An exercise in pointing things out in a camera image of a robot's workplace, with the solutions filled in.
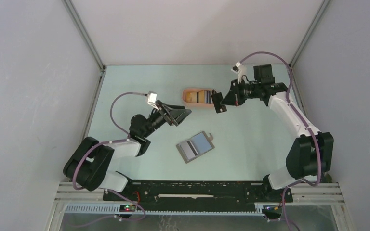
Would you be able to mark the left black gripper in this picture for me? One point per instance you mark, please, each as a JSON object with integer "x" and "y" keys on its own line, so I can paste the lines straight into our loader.
{"x": 173, "y": 116}

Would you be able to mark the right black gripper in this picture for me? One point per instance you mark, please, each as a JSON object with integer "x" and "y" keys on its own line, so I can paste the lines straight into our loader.
{"x": 230, "y": 99}

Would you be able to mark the black card gripper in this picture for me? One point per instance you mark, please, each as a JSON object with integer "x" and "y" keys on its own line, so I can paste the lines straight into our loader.
{"x": 217, "y": 98}

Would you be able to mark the beige leather card holder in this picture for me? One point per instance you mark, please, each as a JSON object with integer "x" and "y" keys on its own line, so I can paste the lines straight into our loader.
{"x": 202, "y": 142}

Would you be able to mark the white magnetic stripe card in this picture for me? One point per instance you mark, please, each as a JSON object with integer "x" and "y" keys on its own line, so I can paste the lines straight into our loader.
{"x": 188, "y": 150}

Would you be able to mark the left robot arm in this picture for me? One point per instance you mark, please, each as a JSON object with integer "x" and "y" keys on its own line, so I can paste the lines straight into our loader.
{"x": 90, "y": 168}

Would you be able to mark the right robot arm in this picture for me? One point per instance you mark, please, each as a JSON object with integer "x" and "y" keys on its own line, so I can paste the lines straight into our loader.
{"x": 311, "y": 152}

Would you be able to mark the yellow VIP card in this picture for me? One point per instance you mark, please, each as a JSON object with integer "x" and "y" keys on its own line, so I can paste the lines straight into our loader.
{"x": 191, "y": 97}

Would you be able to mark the pink oval tray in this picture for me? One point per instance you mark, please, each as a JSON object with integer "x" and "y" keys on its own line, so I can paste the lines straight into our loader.
{"x": 195, "y": 104}

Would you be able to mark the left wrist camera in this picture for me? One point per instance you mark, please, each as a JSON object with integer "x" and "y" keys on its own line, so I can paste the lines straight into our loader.
{"x": 151, "y": 99}

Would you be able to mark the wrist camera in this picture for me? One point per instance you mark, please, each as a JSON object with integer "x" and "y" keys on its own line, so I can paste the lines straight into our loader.
{"x": 151, "y": 99}
{"x": 240, "y": 70}

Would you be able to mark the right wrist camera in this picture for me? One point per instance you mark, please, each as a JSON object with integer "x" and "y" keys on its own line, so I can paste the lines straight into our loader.
{"x": 240, "y": 70}

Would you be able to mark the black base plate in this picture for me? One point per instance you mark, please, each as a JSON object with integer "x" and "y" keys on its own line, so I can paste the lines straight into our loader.
{"x": 228, "y": 195}

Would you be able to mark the white cable duct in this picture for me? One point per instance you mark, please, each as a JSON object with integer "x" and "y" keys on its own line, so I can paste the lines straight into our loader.
{"x": 116, "y": 209}

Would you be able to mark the aluminium frame rail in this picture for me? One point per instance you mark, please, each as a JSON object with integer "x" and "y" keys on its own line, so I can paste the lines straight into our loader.
{"x": 301, "y": 194}

